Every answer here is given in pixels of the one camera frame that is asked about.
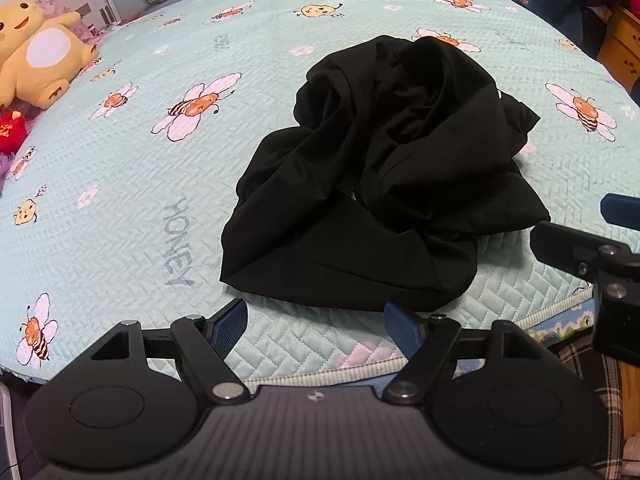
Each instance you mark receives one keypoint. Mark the person's plaid clothing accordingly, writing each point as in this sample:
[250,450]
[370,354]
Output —
[600,410]

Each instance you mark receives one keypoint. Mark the pink floral pillow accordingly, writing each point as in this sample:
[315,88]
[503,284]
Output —
[65,2]

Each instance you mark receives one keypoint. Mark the blue floral bed sheet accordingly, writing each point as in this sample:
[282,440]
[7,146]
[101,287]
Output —
[565,322]

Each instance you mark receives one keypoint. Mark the black long-sleeved shirt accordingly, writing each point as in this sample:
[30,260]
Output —
[380,170]

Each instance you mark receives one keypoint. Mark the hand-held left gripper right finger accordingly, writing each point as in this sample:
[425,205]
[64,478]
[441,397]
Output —
[400,327]

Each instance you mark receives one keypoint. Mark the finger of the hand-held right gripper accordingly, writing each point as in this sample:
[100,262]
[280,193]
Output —
[565,247]
[622,210]

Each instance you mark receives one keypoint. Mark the yellow plush toy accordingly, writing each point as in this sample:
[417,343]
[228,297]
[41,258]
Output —
[40,50]

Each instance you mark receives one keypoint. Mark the red plush toy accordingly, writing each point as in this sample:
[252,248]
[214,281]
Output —
[10,132]

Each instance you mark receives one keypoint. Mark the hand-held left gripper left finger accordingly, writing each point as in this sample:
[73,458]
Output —
[230,327]

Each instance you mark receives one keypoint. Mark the wooden cabinet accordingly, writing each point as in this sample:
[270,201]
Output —
[622,47]

